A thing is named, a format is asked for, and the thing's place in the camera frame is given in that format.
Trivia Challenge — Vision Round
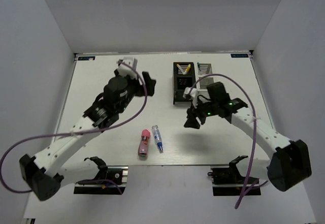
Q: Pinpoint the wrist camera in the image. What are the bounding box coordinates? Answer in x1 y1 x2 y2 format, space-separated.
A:
183 87 199 108
117 57 138 79

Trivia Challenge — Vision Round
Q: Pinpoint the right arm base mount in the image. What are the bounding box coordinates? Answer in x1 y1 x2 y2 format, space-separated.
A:
207 166 245 197

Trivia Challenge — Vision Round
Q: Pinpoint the right blue table label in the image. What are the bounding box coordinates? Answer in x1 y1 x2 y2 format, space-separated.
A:
231 53 249 58

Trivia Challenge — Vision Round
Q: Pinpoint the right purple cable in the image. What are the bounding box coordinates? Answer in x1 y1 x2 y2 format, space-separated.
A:
185 73 270 210

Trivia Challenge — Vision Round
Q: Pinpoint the blue table label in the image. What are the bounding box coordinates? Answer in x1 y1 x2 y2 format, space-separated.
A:
78 56 95 61
231 53 249 58

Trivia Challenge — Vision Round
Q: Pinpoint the left blue table label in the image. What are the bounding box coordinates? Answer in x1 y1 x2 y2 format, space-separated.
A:
78 56 95 61

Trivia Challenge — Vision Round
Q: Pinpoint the blue correction tape pen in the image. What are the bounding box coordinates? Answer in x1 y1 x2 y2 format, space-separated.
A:
152 125 164 153

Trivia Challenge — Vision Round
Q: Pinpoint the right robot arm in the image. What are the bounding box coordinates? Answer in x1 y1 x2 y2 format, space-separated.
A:
183 82 312 191

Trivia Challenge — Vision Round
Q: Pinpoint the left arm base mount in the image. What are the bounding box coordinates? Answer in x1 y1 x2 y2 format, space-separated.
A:
74 166 128 196

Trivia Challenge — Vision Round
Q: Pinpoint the black slotted pen holder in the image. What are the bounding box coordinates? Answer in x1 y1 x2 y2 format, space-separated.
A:
173 61 196 104

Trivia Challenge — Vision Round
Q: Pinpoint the green capped pen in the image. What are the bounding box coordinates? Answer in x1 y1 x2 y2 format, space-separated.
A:
197 62 204 76

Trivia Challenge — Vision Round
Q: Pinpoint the yellow white pen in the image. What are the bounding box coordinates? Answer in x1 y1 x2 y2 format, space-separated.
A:
184 65 191 74

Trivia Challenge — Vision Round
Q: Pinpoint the white slotted pen holder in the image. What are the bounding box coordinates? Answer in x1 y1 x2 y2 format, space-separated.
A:
196 62 215 95

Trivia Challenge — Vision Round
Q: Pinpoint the pink glue stick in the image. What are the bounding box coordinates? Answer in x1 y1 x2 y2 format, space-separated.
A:
138 130 150 157

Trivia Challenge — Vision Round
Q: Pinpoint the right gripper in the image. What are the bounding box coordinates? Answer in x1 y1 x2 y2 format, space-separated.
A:
184 97 218 129

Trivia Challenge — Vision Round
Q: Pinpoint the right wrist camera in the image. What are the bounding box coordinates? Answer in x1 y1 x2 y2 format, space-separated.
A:
183 87 199 108

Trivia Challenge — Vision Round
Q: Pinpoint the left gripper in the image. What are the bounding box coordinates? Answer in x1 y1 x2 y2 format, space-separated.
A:
114 69 156 114

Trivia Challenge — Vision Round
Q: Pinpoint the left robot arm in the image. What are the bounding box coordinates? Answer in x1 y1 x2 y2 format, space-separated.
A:
19 71 156 201

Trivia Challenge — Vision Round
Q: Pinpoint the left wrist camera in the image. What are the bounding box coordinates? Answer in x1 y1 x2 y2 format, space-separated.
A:
117 57 138 79

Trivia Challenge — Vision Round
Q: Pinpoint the yellow capped white marker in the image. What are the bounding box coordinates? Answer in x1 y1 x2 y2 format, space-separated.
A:
177 64 186 75

